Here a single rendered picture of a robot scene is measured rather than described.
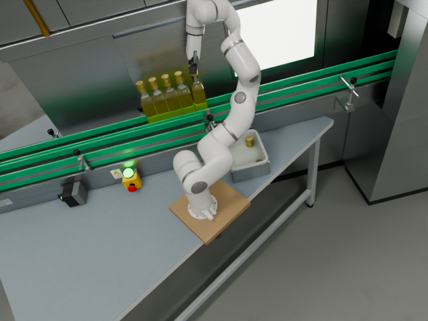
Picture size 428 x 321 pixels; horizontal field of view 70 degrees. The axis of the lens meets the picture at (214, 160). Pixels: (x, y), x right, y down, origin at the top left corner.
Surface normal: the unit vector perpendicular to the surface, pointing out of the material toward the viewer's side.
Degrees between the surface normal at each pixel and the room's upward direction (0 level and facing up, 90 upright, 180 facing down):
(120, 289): 0
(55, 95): 90
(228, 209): 0
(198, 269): 0
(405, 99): 90
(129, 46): 90
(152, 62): 90
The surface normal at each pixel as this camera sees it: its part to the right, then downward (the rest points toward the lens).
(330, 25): 0.18, 0.70
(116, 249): -0.18, -0.67
